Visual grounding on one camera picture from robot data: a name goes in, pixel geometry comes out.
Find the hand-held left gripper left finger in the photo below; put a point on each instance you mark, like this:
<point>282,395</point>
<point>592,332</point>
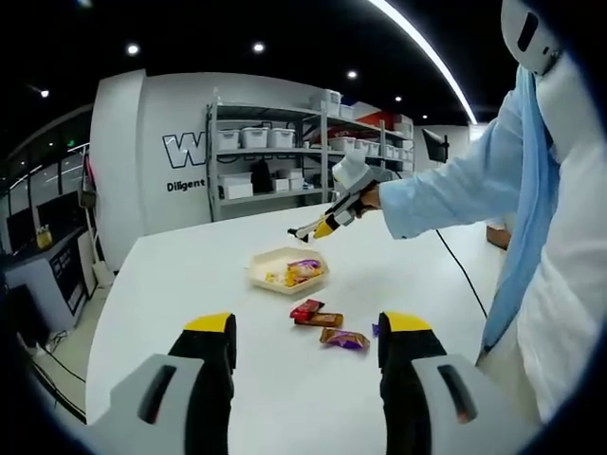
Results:
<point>199,379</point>

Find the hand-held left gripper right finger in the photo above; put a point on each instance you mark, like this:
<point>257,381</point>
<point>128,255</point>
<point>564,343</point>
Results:
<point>417,388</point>

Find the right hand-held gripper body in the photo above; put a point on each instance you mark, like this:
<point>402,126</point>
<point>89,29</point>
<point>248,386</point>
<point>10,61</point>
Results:
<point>353,173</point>

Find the black candy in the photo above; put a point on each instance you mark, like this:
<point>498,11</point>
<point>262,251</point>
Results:
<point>299,236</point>

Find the purple foil food packet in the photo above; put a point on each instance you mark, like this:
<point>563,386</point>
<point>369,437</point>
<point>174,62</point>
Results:
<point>303,263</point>

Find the yellow clear bun packet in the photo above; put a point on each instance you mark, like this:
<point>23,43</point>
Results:
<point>303,275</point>
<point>274,279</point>

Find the small purple candy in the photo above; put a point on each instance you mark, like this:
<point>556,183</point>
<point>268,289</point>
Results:
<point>375,329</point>

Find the brown-gold packet with purple label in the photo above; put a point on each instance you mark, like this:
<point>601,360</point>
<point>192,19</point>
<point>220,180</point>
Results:
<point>343,339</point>

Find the beige hexagonal container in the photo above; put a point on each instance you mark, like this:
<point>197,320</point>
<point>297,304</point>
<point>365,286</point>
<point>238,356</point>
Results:
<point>258,265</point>

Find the person's right hand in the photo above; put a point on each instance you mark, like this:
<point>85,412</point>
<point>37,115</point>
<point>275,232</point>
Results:
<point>370,201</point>

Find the grey metal shelving rack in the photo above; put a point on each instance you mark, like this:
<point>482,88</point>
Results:
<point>324,156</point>

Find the small white cartons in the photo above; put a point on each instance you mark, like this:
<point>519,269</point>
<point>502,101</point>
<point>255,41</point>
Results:
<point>288,182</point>

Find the red banner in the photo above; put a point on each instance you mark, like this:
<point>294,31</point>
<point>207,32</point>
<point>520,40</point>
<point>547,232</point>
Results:
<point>374,118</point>

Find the black bag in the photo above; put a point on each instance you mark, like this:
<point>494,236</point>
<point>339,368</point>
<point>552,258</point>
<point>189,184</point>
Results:
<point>260,177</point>

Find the black monitor on stand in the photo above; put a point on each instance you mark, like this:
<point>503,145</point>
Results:
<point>432,144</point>

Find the large white box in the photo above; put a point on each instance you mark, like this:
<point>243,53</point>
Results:
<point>235,189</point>

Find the rows of white storage bins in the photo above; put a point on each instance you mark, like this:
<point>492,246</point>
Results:
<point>256,137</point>

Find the long ceiling light strip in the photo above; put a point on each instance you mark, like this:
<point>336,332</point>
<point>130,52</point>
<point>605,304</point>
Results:
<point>441,58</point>

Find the round ceiling spotlights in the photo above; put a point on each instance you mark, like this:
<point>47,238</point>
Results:
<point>258,47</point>

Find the white coat stand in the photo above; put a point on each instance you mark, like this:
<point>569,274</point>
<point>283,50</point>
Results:
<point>95,246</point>

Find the grey counter with dark panel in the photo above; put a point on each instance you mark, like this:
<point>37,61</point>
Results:
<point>61,279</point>

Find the yellow bottles pack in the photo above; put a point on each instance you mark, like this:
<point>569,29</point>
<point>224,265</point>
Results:
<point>43,238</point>

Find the brown hanging bag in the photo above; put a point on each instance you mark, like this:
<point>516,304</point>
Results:
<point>86,199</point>

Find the person's torso in pale coat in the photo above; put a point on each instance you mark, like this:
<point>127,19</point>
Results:
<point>569,237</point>

